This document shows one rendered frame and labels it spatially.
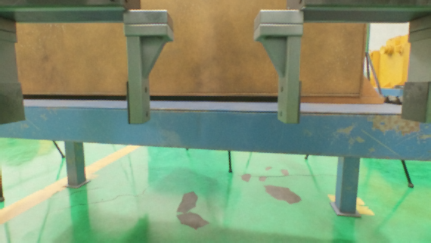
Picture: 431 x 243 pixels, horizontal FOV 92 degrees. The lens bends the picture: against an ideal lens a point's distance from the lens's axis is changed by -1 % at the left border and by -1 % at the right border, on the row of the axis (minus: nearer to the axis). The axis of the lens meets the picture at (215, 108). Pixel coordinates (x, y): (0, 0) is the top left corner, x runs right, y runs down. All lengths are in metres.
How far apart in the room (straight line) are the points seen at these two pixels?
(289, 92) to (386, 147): 0.39
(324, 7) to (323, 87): 0.50
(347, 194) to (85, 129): 1.25
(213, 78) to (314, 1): 0.51
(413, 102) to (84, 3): 0.32
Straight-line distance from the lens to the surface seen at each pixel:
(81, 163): 1.77
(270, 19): 0.21
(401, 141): 0.58
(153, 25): 0.21
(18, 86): 0.30
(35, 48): 1.07
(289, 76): 0.21
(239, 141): 0.50
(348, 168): 1.34
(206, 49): 0.70
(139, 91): 0.21
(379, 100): 0.77
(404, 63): 3.80
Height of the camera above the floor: 0.69
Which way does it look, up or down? 6 degrees down
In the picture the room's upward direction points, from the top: straight up
